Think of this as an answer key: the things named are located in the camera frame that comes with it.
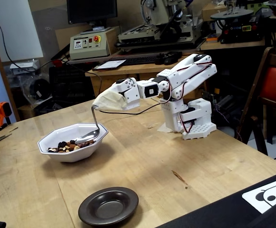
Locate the dark brown plate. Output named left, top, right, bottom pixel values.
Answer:
left=78, top=186, right=139, bottom=227

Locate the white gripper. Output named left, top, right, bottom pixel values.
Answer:
left=111, top=78, right=141, bottom=111

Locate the black scroll saw machine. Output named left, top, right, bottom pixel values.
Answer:
left=210, top=0, right=265, bottom=45

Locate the white printed paper sheet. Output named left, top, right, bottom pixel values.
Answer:
left=92, top=59, right=127, bottom=71

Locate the trail mix pile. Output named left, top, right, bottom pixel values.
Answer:
left=47, top=139, right=97, bottom=153

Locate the wooden chair red cushion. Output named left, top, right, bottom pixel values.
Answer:
left=234, top=47, right=276, bottom=156

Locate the black computer monitor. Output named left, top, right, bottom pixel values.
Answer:
left=66, top=0, right=118, bottom=33

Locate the white octagonal bowl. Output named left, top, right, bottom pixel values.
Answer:
left=37, top=123, right=109, bottom=163

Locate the black handheld controller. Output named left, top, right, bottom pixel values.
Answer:
left=155, top=51, right=183, bottom=66

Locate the beige milling machine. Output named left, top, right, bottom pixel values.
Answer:
left=116, top=0, right=207, bottom=52

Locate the brown cardboard box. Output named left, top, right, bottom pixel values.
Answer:
left=201, top=1, right=227, bottom=22

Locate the small white carton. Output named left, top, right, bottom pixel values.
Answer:
left=9, top=59, right=40, bottom=76

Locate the wooden workbench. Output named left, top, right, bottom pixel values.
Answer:
left=85, top=51, right=210, bottom=100

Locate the beige tape sheet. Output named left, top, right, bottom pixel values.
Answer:
left=157, top=122, right=177, bottom=133

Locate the black filament spool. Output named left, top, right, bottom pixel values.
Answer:
left=30, top=78, right=51, bottom=101

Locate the beige masking tape wrap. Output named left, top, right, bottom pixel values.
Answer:
left=92, top=89, right=128, bottom=112

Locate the black storage crate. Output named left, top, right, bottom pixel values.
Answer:
left=49, top=65, right=95, bottom=105

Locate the bent metal spoon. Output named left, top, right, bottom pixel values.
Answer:
left=74, top=105, right=101, bottom=145

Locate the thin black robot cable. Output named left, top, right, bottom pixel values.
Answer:
left=97, top=102, right=164, bottom=116

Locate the beige control box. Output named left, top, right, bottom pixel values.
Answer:
left=69, top=26, right=120, bottom=60

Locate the white board panel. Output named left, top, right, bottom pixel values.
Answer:
left=0, top=0, right=44, bottom=63

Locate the black keyboard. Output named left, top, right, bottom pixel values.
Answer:
left=121, top=56, right=159, bottom=67

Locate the brown cardboard sheet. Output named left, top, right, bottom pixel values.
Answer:
left=54, top=25, right=91, bottom=52

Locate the panda print paper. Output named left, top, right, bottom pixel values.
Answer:
left=242, top=175, right=276, bottom=214

